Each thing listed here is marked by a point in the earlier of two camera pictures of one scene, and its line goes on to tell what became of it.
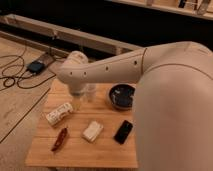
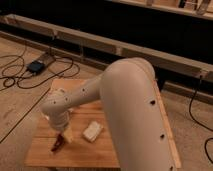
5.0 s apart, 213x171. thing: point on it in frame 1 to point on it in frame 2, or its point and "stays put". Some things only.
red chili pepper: [61, 138] stays put
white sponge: [92, 131] stays put
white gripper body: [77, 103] to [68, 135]
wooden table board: [81, 131] stays put
